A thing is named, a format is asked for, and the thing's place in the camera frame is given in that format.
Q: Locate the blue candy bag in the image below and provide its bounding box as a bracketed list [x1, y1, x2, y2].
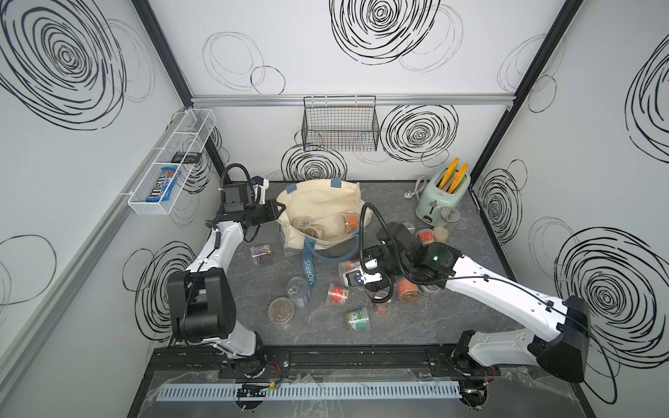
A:
[145, 167, 179, 203]

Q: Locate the grey label seed jar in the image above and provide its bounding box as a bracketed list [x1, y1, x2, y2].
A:
[287, 277, 311, 308]

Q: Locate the white wire wall shelf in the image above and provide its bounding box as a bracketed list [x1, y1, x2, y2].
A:
[128, 108, 216, 215]

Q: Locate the clear purple seed jar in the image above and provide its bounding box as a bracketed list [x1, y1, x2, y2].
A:
[249, 244, 273, 266]

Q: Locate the mint green toaster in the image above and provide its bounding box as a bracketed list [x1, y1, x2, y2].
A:
[415, 169, 470, 226]

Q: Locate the black aluminium frame post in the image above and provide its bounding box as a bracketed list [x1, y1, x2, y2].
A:
[131, 0, 230, 182]

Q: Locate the orange label seed jar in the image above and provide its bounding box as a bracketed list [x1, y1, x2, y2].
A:
[397, 279, 423, 304]

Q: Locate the yellow toast slice left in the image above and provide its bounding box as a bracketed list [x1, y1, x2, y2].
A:
[438, 158, 460, 190]

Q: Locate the orange barcode label jar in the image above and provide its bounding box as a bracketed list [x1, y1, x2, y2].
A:
[303, 225, 328, 240]

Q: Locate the yellow toast slice right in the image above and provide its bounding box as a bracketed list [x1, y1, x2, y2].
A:
[448, 164, 469, 194]

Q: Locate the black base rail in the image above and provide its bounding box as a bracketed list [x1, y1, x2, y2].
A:
[147, 344, 514, 377]

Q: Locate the red label seed jar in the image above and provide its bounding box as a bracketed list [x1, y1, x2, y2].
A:
[326, 283, 349, 306]

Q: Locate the clear plastic cup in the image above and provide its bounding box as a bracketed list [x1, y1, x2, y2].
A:
[432, 207, 461, 243]

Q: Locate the black wire wall basket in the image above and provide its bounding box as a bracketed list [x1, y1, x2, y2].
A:
[301, 95, 381, 153]

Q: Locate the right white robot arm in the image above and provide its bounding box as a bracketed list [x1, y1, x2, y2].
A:
[358, 222, 591, 383]

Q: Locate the black small device on shelf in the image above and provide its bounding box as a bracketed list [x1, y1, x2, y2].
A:
[171, 152, 202, 165]

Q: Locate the white slotted cable duct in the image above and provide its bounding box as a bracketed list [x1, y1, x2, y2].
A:
[155, 381, 462, 402]

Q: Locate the clear brown seed jar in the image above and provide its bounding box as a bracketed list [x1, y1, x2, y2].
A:
[268, 297, 295, 324]

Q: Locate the teal green label jar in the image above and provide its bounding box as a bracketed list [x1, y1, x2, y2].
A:
[346, 308, 371, 331]

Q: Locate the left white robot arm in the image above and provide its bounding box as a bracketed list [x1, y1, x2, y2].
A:
[167, 176, 286, 369]

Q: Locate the cream canvas tote bag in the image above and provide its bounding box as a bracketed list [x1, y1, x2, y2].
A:
[276, 179, 370, 288]

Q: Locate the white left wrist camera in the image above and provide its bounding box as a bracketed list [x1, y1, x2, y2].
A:
[252, 176, 270, 206]

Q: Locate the yellow toast slice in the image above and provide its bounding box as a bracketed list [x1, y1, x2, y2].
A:
[448, 164, 469, 194]
[438, 158, 460, 190]

